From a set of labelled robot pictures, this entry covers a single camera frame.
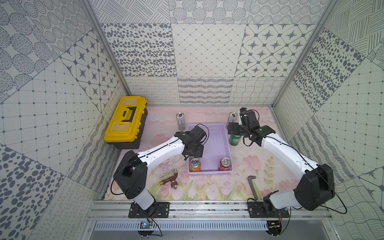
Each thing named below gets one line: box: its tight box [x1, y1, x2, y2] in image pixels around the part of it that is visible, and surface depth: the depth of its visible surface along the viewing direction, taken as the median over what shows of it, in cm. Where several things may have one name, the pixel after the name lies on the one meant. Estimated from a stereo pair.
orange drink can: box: [189, 157, 201, 172], surface depth 80 cm
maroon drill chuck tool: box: [160, 173, 179, 190], surface depth 83 cm
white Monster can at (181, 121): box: [176, 112, 186, 131], surface depth 99 cm
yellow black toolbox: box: [104, 96, 148, 150], surface depth 91 cm
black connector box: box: [266, 220, 282, 236], surface depth 73 cm
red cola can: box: [218, 157, 233, 171], surface depth 81 cm
